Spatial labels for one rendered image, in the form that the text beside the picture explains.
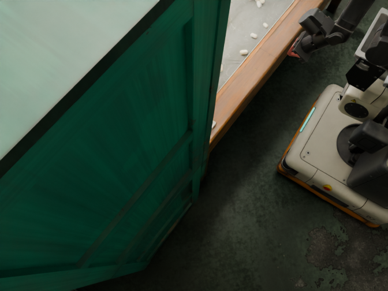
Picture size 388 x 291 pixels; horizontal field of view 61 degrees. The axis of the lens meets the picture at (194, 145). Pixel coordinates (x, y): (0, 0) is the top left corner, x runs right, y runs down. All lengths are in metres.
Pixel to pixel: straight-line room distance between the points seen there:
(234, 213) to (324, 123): 0.76
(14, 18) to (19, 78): 0.07
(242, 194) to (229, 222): 0.20
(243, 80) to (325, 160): 0.75
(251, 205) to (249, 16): 1.10
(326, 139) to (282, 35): 0.69
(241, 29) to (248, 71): 0.25
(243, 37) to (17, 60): 1.38
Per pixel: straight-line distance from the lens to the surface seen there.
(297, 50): 1.23
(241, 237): 2.08
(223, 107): 1.43
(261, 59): 1.57
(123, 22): 0.35
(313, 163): 1.96
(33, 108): 0.33
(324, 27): 1.15
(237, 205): 2.10
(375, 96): 1.52
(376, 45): 1.10
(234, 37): 1.65
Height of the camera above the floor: 2.06
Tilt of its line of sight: 71 degrees down
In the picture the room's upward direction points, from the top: 1 degrees clockwise
